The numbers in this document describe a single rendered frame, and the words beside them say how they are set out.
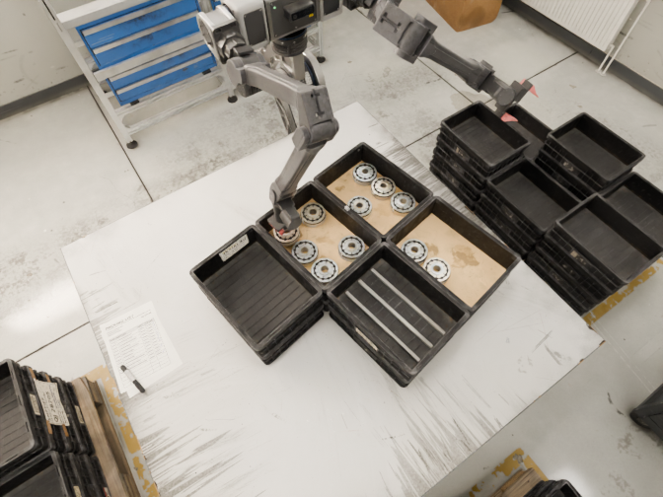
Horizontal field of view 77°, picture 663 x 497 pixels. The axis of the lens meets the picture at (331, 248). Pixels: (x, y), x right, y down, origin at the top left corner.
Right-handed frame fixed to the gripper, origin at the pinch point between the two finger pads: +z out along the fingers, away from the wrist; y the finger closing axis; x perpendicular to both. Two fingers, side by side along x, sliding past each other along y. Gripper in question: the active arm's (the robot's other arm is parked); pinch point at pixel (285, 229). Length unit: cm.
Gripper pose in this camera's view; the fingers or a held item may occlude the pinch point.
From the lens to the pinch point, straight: 162.1
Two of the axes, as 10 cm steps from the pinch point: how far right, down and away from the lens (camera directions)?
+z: 0.1, 4.6, 8.9
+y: 7.3, -6.1, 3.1
